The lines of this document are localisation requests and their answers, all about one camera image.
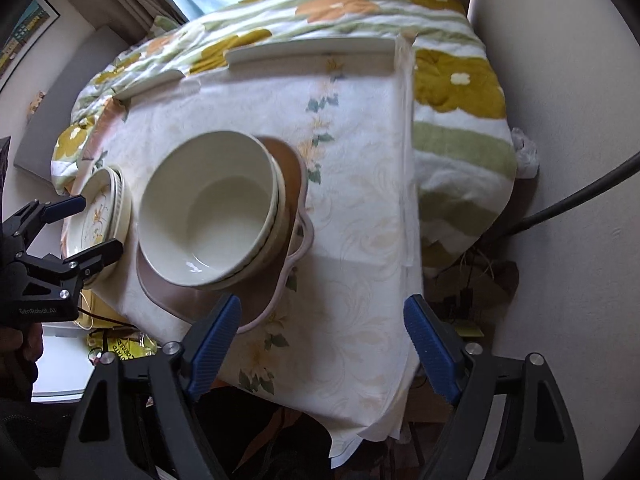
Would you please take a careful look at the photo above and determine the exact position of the cream rimmed patterned plate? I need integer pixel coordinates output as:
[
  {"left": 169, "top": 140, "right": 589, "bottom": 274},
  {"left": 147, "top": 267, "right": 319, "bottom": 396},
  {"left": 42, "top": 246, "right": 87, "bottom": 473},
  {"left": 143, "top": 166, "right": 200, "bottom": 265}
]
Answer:
[{"left": 62, "top": 166, "right": 132, "bottom": 258}]

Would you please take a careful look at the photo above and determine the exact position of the pink flower shaped plate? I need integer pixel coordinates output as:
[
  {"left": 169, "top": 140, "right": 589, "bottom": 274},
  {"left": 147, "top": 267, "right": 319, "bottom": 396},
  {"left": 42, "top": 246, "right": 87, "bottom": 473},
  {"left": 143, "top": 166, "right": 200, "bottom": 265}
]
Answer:
[{"left": 136, "top": 136, "right": 314, "bottom": 334}]

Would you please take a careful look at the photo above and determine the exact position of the cream duck pattern bowl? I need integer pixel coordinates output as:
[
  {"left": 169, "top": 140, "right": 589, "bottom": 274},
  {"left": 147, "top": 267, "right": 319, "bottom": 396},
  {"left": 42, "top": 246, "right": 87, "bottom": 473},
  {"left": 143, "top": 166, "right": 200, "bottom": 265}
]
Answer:
[{"left": 209, "top": 155, "right": 288, "bottom": 290}]

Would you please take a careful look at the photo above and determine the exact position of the small white bowl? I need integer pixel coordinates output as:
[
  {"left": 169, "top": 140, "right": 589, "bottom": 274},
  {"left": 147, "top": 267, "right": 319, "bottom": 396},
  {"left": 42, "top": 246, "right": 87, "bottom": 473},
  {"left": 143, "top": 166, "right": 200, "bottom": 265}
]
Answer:
[{"left": 138, "top": 131, "right": 279, "bottom": 287}]

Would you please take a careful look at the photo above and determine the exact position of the person's left hand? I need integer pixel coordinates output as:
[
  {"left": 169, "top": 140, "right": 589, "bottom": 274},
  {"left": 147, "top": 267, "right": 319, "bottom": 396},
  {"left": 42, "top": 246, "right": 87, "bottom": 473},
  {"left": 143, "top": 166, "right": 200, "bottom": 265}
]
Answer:
[{"left": 1, "top": 323, "right": 43, "bottom": 401}]

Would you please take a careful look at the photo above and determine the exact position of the yellow potato snack bag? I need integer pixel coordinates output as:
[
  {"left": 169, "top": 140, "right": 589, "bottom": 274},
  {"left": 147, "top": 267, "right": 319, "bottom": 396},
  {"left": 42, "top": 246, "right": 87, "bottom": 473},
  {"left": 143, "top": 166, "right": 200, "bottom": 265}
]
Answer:
[{"left": 85, "top": 327, "right": 158, "bottom": 364}]

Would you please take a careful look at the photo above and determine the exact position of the grey bed headboard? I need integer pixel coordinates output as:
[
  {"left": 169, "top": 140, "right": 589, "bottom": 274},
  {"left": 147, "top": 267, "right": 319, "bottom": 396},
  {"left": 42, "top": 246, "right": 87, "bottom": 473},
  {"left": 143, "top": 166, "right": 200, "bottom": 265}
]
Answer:
[{"left": 14, "top": 26, "right": 129, "bottom": 182}]

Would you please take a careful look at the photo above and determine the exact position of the white floral tablecloth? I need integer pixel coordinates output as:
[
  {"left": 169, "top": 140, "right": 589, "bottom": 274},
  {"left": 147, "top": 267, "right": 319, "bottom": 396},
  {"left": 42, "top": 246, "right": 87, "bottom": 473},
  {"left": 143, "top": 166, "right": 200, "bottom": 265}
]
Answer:
[{"left": 72, "top": 37, "right": 422, "bottom": 466}]

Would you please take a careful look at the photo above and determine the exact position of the framed town painting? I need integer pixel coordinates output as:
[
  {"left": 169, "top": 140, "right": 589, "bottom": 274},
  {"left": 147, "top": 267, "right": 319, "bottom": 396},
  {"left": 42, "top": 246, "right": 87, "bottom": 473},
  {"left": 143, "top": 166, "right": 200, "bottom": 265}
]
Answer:
[{"left": 0, "top": 0, "right": 60, "bottom": 89}]

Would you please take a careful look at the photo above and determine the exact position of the floral green striped quilt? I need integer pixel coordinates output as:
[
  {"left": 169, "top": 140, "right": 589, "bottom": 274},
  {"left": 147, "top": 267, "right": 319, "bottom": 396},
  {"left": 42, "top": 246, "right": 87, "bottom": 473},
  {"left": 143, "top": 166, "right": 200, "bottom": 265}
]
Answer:
[{"left": 50, "top": 0, "right": 516, "bottom": 276}]

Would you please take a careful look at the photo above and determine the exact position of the white plastic bag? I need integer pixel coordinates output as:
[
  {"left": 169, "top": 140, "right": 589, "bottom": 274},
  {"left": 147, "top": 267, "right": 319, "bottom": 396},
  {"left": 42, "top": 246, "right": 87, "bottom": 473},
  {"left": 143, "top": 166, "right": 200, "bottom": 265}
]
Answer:
[{"left": 511, "top": 128, "right": 539, "bottom": 180}]

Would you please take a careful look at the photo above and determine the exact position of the green patterned pillow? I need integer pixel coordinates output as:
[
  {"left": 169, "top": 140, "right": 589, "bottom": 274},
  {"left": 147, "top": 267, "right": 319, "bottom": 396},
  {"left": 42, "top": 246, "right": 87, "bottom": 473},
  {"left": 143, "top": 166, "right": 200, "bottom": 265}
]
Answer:
[{"left": 146, "top": 15, "right": 180, "bottom": 39}]

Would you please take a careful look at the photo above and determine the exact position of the black curved stand pole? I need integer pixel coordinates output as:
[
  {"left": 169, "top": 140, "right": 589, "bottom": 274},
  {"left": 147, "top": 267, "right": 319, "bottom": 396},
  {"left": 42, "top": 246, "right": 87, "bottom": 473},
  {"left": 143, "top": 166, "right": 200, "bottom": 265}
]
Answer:
[{"left": 504, "top": 152, "right": 640, "bottom": 237}]

